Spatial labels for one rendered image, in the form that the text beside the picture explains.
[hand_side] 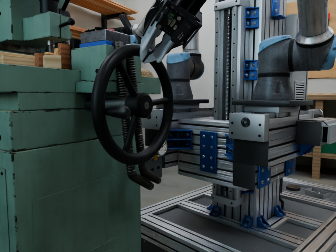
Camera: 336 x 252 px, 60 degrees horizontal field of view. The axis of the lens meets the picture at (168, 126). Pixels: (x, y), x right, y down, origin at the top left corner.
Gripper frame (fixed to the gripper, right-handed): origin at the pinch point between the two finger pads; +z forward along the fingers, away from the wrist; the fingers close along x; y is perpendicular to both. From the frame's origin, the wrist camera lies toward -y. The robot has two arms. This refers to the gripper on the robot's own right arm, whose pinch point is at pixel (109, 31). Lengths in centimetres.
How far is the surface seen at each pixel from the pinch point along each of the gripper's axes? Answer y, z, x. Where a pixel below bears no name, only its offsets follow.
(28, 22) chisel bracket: 7, -45, -88
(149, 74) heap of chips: 25, -67, -59
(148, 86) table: 29, -68, -62
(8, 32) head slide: 9, -39, -91
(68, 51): 16, -60, -87
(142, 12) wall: -57, 145, 251
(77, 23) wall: -37, 179, 146
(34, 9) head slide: 2, -42, -83
